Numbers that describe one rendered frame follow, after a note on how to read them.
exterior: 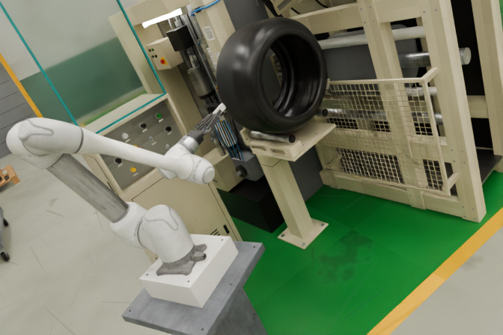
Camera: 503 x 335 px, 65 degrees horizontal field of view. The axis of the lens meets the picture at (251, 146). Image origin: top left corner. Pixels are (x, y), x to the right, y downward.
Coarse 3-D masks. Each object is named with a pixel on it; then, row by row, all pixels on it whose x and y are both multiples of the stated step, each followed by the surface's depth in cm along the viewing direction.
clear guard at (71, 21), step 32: (0, 0) 185; (32, 0) 192; (64, 0) 201; (96, 0) 210; (32, 32) 194; (64, 32) 203; (96, 32) 212; (128, 32) 222; (64, 64) 204; (96, 64) 214; (128, 64) 224; (64, 96) 206; (96, 96) 215; (128, 96) 226; (160, 96) 238; (96, 128) 217
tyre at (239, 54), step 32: (256, 32) 188; (288, 32) 194; (224, 64) 196; (256, 64) 185; (288, 64) 235; (320, 64) 210; (224, 96) 201; (256, 96) 187; (288, 96) 237; (320, 96) 214; (256, 128) 205; (288, 128) 203
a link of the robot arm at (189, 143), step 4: (184, 136) 181; (188, 136) 179; (180, 140) 179; (184, 140) 178; (188, 140) 178; (192, 140) 178; (184, 144) 177; (188, 144) 177; (192, 144) 178; (196, 144) 179; (188, 148) 177; (192, 148) 178; (196, 148) 180; (192, 152) 178
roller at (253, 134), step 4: (252, 132) 229; (256, 132) 226; (260, 132) 223; (264, 132) 221; (252, 136) 230; (256, 136) 226; (260, 136) 223; (264, 136) 220; (268, 136) 218; (272, 136) 215; (276, 136) 212; (280, 136) 210; (284, 136) 207; (288, 136) 205; (292, 136) 205; (272, 140) 216; (276, 140) 213; (280, 140) 210; (284, 140) 207; (288, 140) 205; (292, 140) 205
